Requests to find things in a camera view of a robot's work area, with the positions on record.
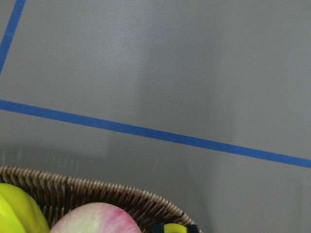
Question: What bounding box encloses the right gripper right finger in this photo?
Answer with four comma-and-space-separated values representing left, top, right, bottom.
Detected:
187, 224, 199, 233

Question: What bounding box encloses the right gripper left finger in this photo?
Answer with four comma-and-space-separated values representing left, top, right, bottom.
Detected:
152, 224, 165, 233

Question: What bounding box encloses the brown wicker basket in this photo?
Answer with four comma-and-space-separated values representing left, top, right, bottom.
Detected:
0, 165, 194, 233

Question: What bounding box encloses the red yellow apple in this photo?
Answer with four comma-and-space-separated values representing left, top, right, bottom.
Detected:
51, 202, 141, 233

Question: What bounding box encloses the yellow starfruit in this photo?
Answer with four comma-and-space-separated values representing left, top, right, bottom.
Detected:
0, 183, 50, 233

